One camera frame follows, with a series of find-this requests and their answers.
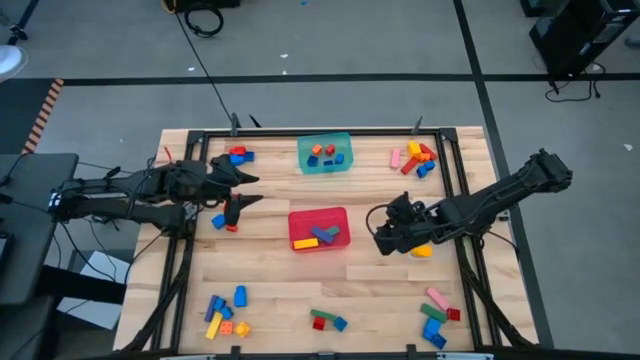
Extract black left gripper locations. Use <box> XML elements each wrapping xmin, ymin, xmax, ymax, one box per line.
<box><xmin>189</xmin><ymin>153</ymin><xmax>265</xmax><ymax>231</ymax></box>

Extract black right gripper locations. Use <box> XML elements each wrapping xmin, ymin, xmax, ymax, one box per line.
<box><xmin>372</xmin><ymin>213</ymin><xmax>445</xmax><ymax>257</ymax></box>

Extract red translucent plastic bin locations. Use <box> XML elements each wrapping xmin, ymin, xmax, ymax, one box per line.
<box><xmin>287</xmin><ymin>206</ymin><xmax>352</xmax><ymax>254</ymax></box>

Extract teal translucent plastic bin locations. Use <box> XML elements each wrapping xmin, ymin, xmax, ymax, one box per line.
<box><xmin>296</xmin><ymin>131</ymin><xmax>355</xmax><ymax>176</ymax></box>

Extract white floor sheet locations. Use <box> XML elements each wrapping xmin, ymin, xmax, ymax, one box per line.
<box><xmin>56</xmin><ymin>248</ymin><xmax>132</xmax><ymax>331</ymax></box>

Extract black floor equipment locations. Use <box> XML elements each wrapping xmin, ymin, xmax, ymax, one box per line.
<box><xmin>160</xmin><ymin>0</ymin><xmax>242</xmax><ymax>14</ymax></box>

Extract orange black hazard strip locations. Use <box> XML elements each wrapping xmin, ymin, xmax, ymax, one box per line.
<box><xmin>21</xmin><ymin>77</ymin><xmax>66</xmax><ymax>155</ymax></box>

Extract black side desk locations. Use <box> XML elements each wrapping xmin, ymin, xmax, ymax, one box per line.
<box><xmin>0</xmin><ymin>152</ymin><xmax>80</xmax><ymax>307</ymax></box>

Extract black tripod leg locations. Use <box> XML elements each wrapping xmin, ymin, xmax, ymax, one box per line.
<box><xmin>6</xmin><ymin>0</ymin><xmax>41</xmax><ymax>47</ymax></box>

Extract black equipment rack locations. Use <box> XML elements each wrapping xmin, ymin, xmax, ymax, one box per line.
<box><xmin>528</xmin><ymin>0</ymin><xmax>640</xmax><ymax>77</ymax></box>

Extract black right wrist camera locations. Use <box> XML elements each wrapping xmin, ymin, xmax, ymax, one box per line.
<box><xmin>385</xmin><ymin>191</ymin><xmax>415</xmax><ymax>222</ymax></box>

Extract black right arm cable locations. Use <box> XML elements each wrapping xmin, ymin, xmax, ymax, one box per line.
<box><xmin>365</xmin><ymin>202</ymin><xmax>397</xmax><ymax>237</ymax></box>

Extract long black floor cable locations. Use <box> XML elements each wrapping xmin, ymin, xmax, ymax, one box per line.
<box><xmin>172</xmin><ymin>9</ymin><xmax>237</xmax><ymax>130</ymax></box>

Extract coiled black floor cable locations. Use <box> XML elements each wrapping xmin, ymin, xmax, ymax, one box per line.
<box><xmin>183</xmin><ymin>3</ymin><xmax>225</xmax><ymax>39</ymax></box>

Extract black floor cables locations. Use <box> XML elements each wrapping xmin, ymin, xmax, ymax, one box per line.
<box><xmin>543</xmin><ymin>60</ymin><xmax>607</xmax><ymax>104</ymax></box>

